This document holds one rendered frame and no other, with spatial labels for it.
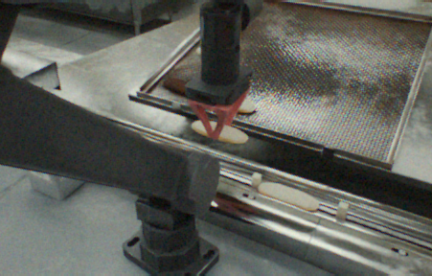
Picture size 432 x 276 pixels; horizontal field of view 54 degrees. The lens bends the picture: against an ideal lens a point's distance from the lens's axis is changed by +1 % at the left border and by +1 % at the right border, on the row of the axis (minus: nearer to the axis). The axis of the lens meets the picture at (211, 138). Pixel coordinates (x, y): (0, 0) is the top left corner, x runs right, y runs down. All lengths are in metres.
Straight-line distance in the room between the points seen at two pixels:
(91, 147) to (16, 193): 0.47
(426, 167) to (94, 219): 0.53
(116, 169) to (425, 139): 0.56
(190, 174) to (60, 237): 0.28
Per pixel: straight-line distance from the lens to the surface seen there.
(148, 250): 0.58
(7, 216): 0.76
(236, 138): 0.66
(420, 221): 0.69
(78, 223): 0.71
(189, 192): 0.49
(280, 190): 0.68
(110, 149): 0.36
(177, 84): 0.87
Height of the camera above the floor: 1.31
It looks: 35 degrees down
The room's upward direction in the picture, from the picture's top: straight up
